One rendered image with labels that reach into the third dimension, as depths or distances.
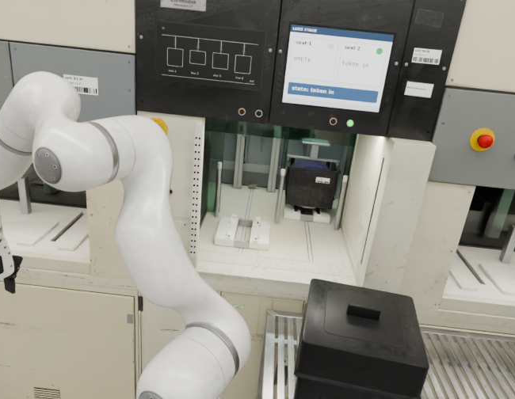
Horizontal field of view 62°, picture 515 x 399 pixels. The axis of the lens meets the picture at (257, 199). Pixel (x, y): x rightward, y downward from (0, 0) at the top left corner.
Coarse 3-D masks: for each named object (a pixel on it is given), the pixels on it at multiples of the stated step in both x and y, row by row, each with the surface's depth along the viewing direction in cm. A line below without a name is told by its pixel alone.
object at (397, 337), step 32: (320, 288) 119; (352, 288) 120; (320, 320) 106; (352, 320) 107; (384, 320) 108; (416, 320) 109; (320, 352) 98; (352, 352) 96; (384, 352) 97; (416, 352) 98; (352, 384) 99; (384, 384) 97; (416, 384) 96
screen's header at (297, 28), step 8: (304, 32) 117; (312, 32) 117; (320, 32) 117; (328, 32) 117; (336, 32) 117; (344, 32) 117; (352, 32) 117; (360, 32) 116; (368, 32) 116; (384, 40) 117; (392, 40) 117
